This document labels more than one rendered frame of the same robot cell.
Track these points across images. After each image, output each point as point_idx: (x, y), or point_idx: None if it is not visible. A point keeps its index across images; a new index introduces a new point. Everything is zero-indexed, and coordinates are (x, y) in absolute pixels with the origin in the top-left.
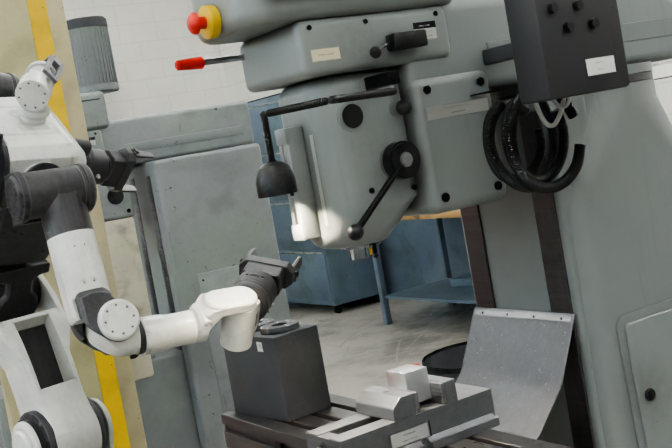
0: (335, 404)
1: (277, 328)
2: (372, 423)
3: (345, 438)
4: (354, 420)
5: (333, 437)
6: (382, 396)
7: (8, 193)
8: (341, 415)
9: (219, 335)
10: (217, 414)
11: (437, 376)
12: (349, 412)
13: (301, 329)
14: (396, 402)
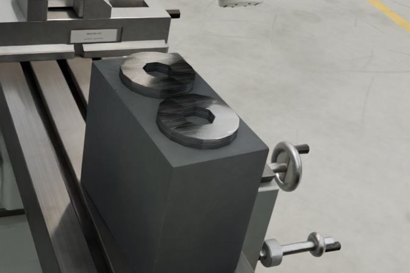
0: (68, 192)
1: (166, 54)
2: None
3: None
4: (120, 9)
5: None
6: None
7: None
8: (83, 141)
9: None
10: None
11: None
12: (69, 142)
13: (124, 57)
14: None
